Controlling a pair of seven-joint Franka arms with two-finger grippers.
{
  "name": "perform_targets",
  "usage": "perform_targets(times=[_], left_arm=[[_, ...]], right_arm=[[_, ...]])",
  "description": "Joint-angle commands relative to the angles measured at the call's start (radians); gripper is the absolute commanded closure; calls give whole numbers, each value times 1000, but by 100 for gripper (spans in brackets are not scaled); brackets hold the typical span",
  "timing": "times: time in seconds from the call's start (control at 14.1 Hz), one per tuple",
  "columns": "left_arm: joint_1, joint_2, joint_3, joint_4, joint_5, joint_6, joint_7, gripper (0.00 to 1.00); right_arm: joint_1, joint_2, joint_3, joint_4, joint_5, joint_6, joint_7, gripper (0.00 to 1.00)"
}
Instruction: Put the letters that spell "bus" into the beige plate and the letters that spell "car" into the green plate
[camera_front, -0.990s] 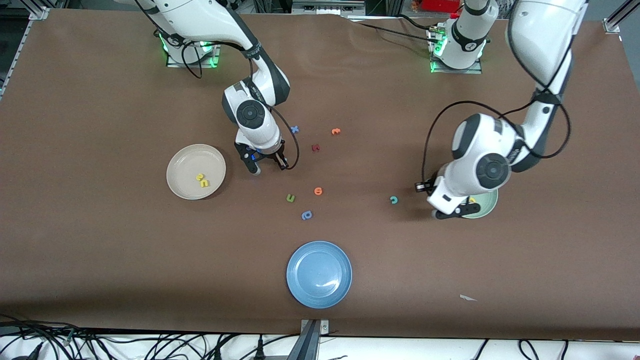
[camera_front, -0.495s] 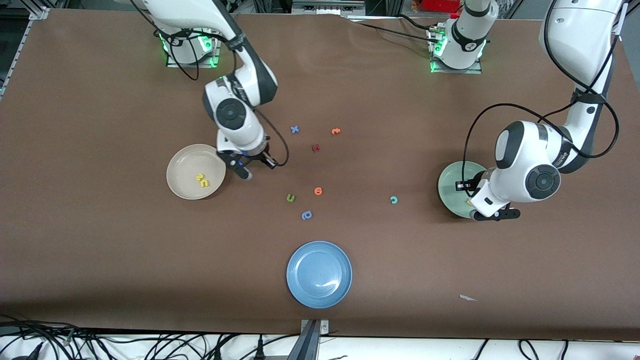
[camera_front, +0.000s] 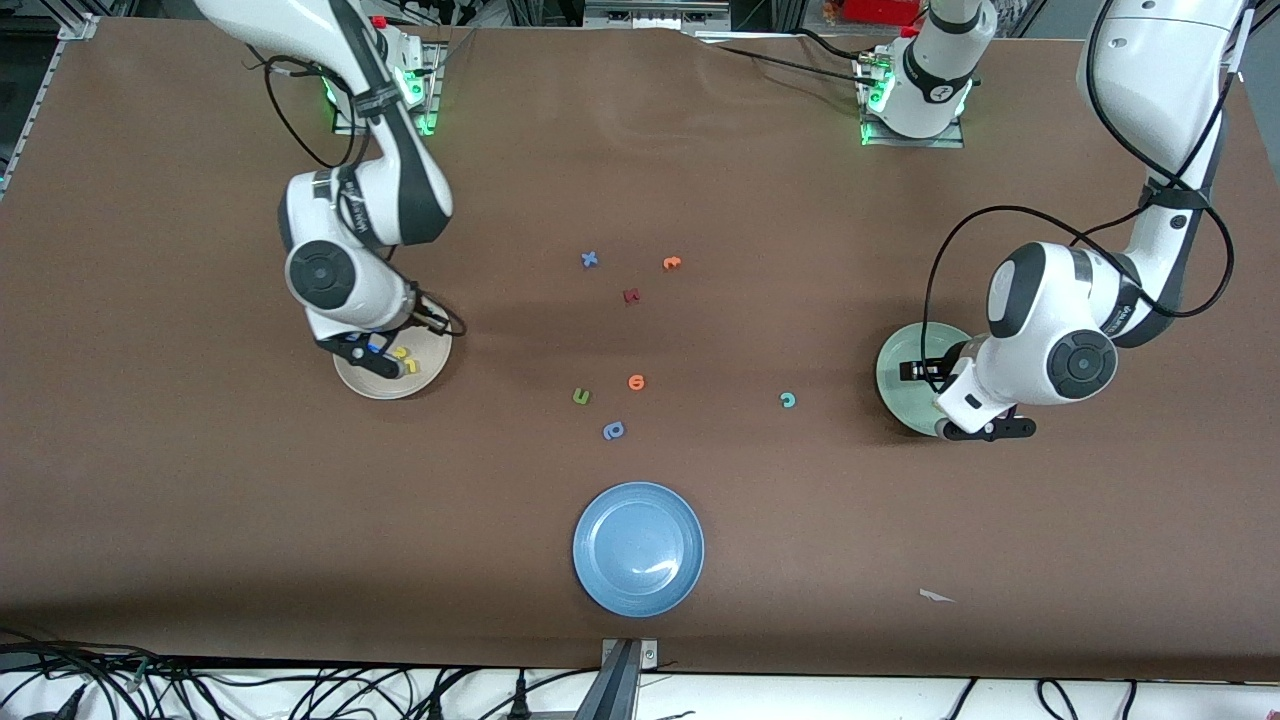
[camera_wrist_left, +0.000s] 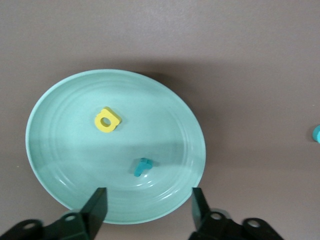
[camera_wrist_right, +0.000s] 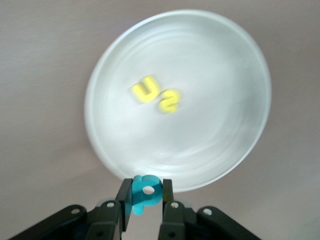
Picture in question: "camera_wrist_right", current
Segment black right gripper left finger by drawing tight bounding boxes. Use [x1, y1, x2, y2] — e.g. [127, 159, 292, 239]
[84, 177, 133, 240]

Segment beige brown plate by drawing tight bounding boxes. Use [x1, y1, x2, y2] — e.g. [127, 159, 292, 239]
[83, 9, 273, 194]

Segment yellow letter u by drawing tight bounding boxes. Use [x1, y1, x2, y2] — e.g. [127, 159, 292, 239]
[131, 74, 162, 104]

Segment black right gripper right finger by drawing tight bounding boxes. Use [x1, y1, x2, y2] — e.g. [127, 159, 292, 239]
[159, 178, 208, 240]

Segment teal letter p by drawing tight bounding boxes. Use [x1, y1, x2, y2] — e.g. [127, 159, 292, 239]
[131, 174, 163, 216]

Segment yellow letter s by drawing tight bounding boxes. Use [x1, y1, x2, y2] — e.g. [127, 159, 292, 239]
[156, 88, 182, 115]

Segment brown paper table cover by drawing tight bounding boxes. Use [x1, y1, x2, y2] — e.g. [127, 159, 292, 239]
[0, 0, 320, 240]

